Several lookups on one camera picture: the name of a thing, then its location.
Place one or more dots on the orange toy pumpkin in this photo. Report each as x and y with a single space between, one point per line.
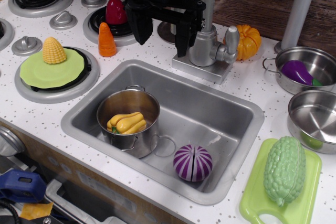
249 42

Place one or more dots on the back left stove burner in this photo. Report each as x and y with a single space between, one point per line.
37 8

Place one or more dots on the back right stove burner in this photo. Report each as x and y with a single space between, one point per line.
122 33

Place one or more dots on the empty steel pot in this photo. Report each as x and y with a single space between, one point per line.
311 119

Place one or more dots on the purple striped toy onion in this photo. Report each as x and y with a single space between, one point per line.
192 163

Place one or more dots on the front stove burner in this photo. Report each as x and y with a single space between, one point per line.
78 87

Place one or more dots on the silver stove knob back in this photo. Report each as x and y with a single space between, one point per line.
93 3

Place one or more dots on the silver stove knob middle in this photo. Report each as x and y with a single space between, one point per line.
63 21

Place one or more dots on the left edge stove burner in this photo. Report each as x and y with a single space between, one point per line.
7 34

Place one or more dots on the green toy bitter melon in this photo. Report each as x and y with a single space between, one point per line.
285 171

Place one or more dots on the silver stove knob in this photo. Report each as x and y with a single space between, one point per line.
93 3
63 21
26 46

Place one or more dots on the steel pot with eggplant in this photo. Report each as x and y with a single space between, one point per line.
320 65

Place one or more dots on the steel pot in sink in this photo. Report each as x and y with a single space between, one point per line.
128 101

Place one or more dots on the grey vertical pole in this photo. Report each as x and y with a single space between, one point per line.
294 25

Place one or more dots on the silver toy faucet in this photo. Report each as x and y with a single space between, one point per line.
209 58

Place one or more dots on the lime green cutting board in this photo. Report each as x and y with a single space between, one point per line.
255 201

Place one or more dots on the blue clamp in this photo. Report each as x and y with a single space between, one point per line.
22 186

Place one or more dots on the red toy pepper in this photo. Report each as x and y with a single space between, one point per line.
115 13

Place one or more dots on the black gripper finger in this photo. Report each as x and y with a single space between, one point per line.
187 26
139 20

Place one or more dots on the purple toy eggplant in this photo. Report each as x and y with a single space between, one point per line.
297 71

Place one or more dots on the silver stove knob front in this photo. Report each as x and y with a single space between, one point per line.
26 46

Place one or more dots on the yellow toy corn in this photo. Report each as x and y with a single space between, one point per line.
53 52

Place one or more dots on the light green plate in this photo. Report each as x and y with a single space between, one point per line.
37 73

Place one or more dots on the orange toy carrot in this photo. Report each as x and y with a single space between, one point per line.
106 43

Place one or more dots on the yellow toy bell pepper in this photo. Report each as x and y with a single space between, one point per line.
127 123

